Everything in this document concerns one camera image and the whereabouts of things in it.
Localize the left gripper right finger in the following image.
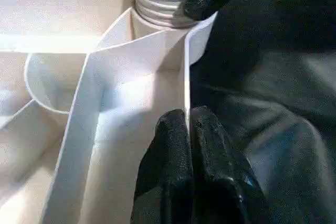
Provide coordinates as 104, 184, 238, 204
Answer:
189, 105, 271, 224

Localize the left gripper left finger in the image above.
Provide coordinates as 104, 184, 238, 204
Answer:
133, 108, 196, 224

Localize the white plastic table top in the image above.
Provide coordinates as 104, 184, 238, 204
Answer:
0, 0, 218, 224

